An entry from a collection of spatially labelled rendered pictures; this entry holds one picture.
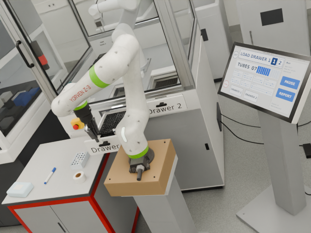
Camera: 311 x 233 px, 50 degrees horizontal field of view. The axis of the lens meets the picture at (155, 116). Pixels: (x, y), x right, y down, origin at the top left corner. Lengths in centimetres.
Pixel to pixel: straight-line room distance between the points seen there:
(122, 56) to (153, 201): 86
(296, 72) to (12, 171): 210
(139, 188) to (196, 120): 72
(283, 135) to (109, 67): 104
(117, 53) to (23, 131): 143
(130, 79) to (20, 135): 125
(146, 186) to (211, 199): 103
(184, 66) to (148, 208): 87
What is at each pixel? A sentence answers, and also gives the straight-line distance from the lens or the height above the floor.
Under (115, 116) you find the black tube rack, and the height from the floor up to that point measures 90.
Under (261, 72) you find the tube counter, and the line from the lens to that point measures 181.
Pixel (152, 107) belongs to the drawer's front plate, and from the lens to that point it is 223.
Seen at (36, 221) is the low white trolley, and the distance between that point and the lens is 242.
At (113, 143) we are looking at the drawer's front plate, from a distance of 205.
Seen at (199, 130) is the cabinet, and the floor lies 62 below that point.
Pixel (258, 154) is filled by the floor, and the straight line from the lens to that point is 297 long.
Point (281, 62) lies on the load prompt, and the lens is 176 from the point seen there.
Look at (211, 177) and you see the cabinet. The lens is 262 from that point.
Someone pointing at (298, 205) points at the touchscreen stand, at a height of 11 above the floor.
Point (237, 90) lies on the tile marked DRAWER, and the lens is 189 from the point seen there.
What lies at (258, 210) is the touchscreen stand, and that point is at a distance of 252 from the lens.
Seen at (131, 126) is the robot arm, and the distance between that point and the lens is 169.
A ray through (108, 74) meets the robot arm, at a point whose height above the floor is 144.
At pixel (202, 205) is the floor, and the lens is 268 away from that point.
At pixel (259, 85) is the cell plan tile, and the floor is 105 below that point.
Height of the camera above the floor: 198
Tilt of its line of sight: 31 degrees down
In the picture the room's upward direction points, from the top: 22 degrees counter-clockwise
